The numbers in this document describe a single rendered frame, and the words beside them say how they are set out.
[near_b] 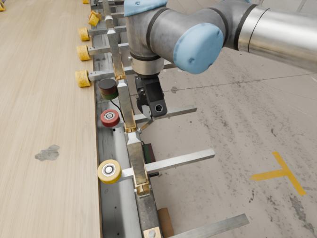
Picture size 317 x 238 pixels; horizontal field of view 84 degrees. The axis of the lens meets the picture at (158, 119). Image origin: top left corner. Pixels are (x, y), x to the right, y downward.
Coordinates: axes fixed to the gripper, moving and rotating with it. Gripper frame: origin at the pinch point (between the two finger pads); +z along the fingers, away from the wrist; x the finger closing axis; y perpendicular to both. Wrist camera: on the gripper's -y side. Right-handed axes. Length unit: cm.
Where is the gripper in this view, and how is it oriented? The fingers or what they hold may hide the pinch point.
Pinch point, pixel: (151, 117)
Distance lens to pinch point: 63.3
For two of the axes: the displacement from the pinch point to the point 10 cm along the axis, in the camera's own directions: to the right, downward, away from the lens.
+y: -2.5, -7.5, 6.1
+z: -0.1, 6.3, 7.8
